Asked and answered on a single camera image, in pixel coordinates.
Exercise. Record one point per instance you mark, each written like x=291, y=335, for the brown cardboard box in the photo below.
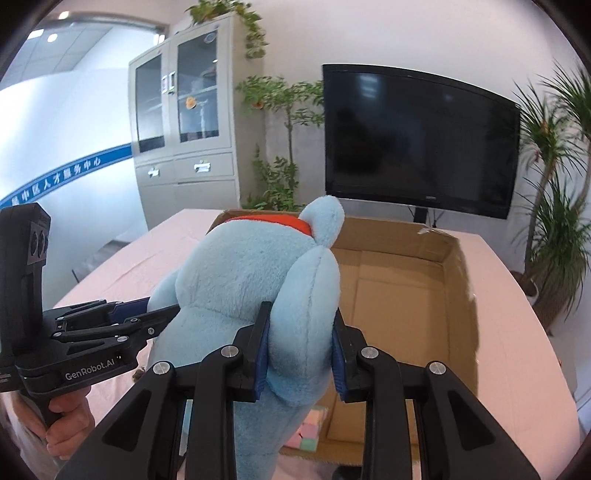
x=405, y=288

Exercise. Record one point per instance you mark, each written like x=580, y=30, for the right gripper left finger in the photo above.
x=182, y=417

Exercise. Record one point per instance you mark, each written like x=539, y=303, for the palm-like potted plant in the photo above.
x=555, y=146

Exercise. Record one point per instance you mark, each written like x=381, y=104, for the pink bed sheet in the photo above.
x=520, y=381

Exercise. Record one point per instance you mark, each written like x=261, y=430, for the light blue plush toy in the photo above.
x=239, y=265

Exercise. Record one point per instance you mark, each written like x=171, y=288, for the green leafy plant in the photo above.
x=286, y=107

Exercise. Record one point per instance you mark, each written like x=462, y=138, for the pastel magic cube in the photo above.
x=308, y=433

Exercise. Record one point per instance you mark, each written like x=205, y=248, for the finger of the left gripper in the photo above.
x=94, y=314
x=149, y=325

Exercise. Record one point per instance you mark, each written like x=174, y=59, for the grey metal cabinet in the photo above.
x=192, y=139

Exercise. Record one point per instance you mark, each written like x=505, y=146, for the black flat television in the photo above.
x=407, y=137

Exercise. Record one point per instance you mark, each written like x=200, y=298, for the person's left hand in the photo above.
x=69, y=431

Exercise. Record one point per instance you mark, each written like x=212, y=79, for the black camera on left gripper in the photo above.
x=24, y=243

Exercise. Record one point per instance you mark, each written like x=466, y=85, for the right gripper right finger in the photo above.
x=458, y=437

